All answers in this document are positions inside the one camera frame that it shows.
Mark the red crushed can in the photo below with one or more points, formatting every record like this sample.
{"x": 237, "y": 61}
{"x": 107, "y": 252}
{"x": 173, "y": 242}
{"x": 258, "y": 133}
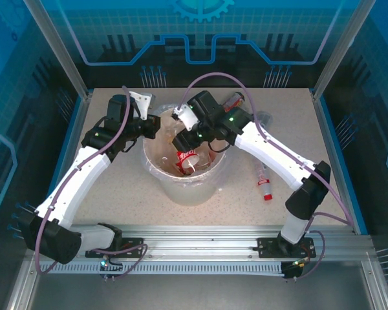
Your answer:
{"x": 188, "y": 159}

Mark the white plastic bin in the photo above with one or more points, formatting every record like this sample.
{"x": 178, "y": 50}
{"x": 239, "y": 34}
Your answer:
{"x": 187, "y": 193}

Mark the long clear red-capped bottle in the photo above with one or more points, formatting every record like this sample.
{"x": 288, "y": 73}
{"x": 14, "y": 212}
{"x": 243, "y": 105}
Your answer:
{"x": 263, "y": 182}

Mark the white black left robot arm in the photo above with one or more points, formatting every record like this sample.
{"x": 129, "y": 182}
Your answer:
{"x": 84, "y": 174}

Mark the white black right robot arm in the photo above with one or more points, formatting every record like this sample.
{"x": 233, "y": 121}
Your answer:
{"x": 271, "y": 151}

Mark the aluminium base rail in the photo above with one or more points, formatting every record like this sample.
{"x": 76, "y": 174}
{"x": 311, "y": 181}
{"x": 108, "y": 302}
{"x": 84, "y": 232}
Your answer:
{"x": 197, "y": 234}

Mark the aluminium frame post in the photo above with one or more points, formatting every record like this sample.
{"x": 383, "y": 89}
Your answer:
{"x": 59, "y": 51}
{"x": 344, "y": 45}

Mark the aluminium frame bar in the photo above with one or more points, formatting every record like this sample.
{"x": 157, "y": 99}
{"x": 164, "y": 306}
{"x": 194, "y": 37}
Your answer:
{"x": 375, "y": 287}
{"x": 21, "y": 287}

